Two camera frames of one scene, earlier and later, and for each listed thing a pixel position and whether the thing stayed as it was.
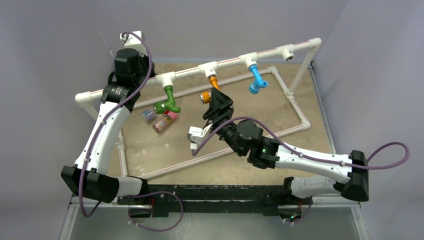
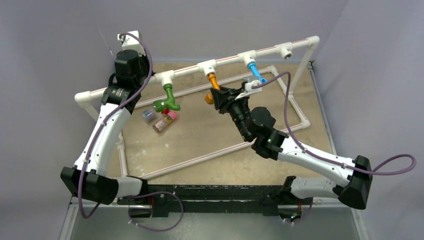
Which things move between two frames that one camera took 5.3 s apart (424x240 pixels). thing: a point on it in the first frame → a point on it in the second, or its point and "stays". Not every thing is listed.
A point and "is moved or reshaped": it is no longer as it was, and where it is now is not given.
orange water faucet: (205, 97) is moved or reshaped
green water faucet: (160, 107) stays
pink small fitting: (163, 120) stays
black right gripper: (220, 108) → (224, 98)
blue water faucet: (254, 88) stays
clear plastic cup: (148, 115) stays
